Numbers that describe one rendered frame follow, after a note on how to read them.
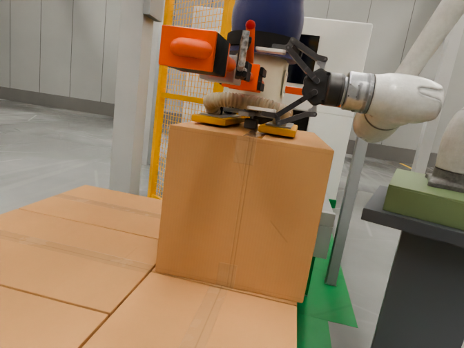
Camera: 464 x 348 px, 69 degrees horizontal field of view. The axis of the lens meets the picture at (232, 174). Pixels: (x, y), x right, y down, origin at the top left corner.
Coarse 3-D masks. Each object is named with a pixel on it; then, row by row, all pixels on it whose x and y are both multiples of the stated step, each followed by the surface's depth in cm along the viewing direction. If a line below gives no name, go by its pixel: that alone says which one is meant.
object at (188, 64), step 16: (176, 32) 43; (192, 32) 43; (208, 32) 42; (160, 48) 44; (224, 48) 47; (160, 64) 44; (176, 64) 44; (192, 64) 43; (208, 64) 43; (224, 64) 49
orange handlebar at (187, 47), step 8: (176, 40) 42; (184, 40) 42; (192, 40) 41; (200, 40) 42; (176, 48) 42; (184, 48) 42; (192, 48) 41; (200, 48) 42; (208, 48) 42; (192, 56) 42; (200, 56) 42; (208, 56) 43; (232, 64) 54; (288, 88) 106; (296, 88) 106
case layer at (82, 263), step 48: (96, 192) 150; (0, 240) 96; (48, 240) 100; (96, 240) 104; (144, 240) 109; (0, 288) 75; (48, 288) 78; (96, 288) 80; (144, 288) 83; (192, 288) 86; (0, 336) 62; (48, 336) 63; (96, 336) 65; (144, 336) 67; (192, 336) 69; (240, 336) 71; (288, 336) 73
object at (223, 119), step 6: (222, 108) 101; (198, 114) 95; (204, 114) 95; (210, 114) 95; (222, 114) 106; (228, 114) 112; (234, 114) 119; (192, 120) 94; (198, 120) 93; (204, 120) 93; (210, 120) 93; (216, 120) 92; (222, 120) 92; (228, 120) 95; (234, 120) 103; (240, 120) 114
